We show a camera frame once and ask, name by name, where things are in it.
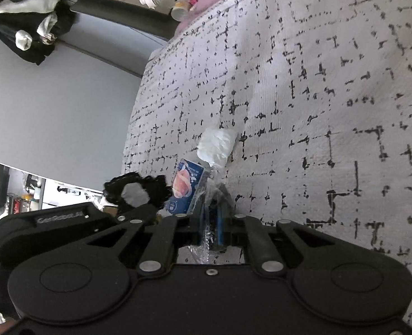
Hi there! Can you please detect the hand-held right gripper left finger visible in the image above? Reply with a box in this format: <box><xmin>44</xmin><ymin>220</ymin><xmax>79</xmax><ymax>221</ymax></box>
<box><xmin>87</xmin><ymin>209</ymin><xmax>209</xmax><ymax>272</ymax></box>

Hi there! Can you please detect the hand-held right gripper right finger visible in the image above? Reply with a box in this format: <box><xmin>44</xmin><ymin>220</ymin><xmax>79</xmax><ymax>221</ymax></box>
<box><xmin>216</xmin><ymin>212</ymin><xmax>361</xmax><ymax>273</ymax></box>

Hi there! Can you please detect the blue packet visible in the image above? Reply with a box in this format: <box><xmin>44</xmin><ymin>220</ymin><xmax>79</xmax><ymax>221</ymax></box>
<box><xmin>159</xmin><ymin>159</ymin><xmax>234</xmax><ymax>262</ymax></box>

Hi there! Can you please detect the black plush toy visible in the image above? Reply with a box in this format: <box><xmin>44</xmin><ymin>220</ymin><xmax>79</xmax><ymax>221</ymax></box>
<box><xmin>103</xmin><ymin>172</ymin><xmax>172</xmax><ymax>219</ymax></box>

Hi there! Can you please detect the white tissue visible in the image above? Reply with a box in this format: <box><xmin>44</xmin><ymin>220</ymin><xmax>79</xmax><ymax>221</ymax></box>
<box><xmin>196</xmin><ymin>127</ymin><xmax>237</xmax><ymax>168</ymax></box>

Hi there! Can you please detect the black patterned grey bed blanket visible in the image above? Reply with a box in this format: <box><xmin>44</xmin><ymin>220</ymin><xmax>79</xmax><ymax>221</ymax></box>
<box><xmin>122</xmin><ymin>0</ymin><xmax>412</xmax><ymax>335</ymax></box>

